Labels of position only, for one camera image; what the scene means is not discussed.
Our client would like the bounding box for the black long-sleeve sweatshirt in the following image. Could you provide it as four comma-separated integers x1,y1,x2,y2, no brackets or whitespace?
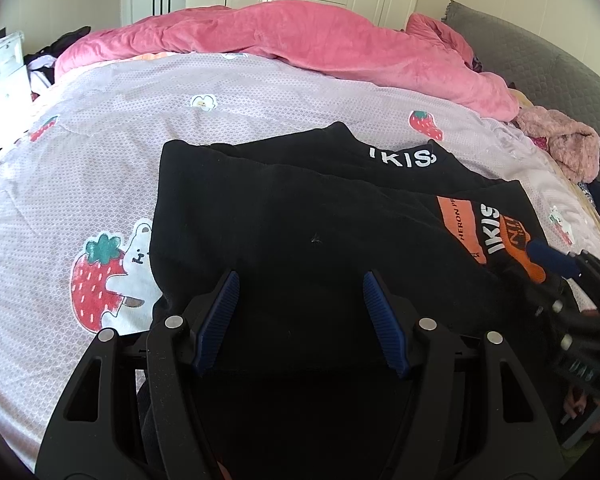
149,122,560,479

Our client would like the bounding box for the dark clothes pile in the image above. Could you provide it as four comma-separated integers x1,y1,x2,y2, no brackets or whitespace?
23,26,92,100

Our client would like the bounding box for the person's right hand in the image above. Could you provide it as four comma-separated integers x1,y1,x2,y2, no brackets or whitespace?
564,386,600,432

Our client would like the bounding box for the pale pink fuzzy garment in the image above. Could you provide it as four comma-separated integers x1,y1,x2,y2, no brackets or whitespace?
515,106,600,184

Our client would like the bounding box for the grey quilted headboard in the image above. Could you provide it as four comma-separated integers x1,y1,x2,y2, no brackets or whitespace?
442,0,600,181

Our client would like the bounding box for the lilac strawberry print bedsheet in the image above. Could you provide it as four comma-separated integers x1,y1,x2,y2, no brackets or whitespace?
0,53,600,467

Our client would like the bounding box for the pink fleece blanket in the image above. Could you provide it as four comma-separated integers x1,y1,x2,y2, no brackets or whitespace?
55,0,519,122

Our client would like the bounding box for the white storage box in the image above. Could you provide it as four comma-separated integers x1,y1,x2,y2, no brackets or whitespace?
0,30,32,115

